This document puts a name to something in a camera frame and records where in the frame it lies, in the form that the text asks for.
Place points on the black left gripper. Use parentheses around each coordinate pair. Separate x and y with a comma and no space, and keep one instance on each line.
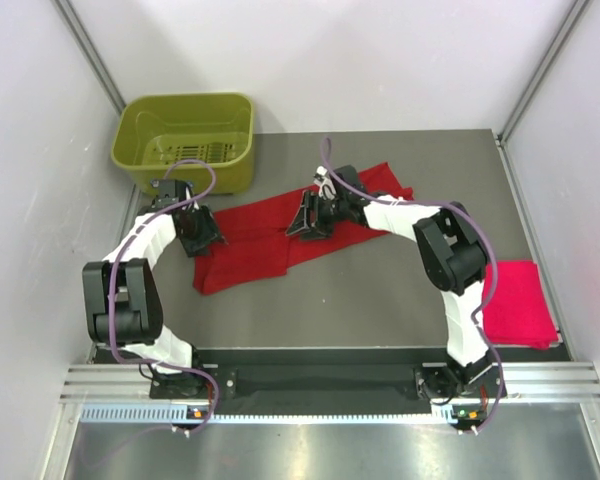
(208,235)

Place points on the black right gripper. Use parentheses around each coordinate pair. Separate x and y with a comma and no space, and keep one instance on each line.
(302,225)

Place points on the red t shirt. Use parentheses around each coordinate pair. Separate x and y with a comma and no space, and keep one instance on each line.
(257,246)

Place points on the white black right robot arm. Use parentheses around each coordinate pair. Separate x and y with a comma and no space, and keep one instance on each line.
(453,255)

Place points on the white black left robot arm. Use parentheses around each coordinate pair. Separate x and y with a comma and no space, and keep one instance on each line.
(122,303)

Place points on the olive green plastic basket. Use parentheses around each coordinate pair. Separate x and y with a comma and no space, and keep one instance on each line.
(157,131)

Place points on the folded pink t shirt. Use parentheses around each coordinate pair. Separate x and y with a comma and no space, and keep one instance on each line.
(518,313)

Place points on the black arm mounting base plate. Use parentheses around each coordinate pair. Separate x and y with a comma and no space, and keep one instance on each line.
(364,380)

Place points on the slotted grey cable duct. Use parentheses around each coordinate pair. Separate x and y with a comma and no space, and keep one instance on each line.
(189,415)

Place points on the aluminium frame rail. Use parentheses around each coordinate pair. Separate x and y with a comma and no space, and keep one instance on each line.
(544,382)

